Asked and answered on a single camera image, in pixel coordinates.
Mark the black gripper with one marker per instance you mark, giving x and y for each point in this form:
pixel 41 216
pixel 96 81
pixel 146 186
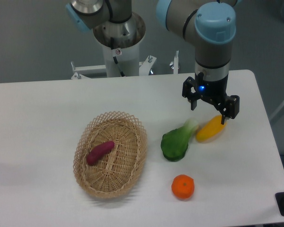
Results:
pixel 213 93

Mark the purple sweet potato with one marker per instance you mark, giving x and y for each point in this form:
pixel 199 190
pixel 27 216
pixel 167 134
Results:
pixel 99 151

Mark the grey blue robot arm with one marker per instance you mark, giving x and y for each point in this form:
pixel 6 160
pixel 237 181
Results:
pixel 209 25

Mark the woven wicker basket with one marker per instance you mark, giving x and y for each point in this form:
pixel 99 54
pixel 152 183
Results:
pixel 117 172

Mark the yellow corn cob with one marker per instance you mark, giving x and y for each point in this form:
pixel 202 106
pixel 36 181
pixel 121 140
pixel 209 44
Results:
pixel 210 130

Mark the green bok choy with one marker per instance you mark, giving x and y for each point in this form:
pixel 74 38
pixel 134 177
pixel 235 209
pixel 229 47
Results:
pixel 174 143

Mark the orange tangerine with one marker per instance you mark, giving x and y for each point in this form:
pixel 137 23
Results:
pixel 183 187

